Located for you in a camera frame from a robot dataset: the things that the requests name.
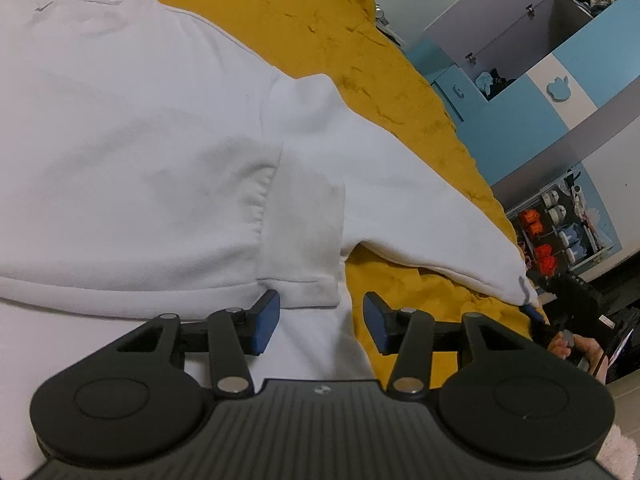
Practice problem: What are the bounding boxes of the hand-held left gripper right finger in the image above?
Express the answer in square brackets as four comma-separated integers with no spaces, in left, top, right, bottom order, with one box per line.
[362,291,544,397]

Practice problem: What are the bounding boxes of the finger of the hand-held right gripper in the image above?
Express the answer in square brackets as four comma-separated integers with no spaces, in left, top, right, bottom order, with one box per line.
[520,304,547,327]

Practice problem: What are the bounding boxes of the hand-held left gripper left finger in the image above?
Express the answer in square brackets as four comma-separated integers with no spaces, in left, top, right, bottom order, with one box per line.
[104,289,281,397]

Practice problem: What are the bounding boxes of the white sweatshirt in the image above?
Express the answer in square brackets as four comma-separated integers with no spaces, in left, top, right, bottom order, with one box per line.
[0,0,541,461]

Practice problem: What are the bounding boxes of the person's right hand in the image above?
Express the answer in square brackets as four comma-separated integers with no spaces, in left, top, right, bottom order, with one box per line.
[547,331,612,377]

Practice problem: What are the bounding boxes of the orange shoes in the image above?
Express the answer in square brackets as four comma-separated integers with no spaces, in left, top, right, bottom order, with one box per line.
[532,245,558,276]
[518,210,544,237]

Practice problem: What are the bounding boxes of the light blue shoes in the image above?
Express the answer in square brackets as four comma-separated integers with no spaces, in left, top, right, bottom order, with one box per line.
[557,225,586,261]

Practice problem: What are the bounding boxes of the shoe rack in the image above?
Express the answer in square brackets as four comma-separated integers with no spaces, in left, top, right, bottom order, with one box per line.
[505,170,626,291]

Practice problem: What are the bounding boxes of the white shoes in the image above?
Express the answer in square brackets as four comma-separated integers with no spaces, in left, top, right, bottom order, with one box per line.
[542,190,569,223]

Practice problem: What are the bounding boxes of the pink fluffy cloth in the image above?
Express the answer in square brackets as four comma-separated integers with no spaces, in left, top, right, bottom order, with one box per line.
[597,422,640,480]

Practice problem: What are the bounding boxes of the blue and white wardrobe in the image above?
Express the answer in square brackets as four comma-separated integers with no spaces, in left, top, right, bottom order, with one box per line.
[400,0,640,281]

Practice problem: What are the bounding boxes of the yellow blanket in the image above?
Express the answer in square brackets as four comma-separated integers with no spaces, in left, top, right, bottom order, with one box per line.
[15,0,533,381]

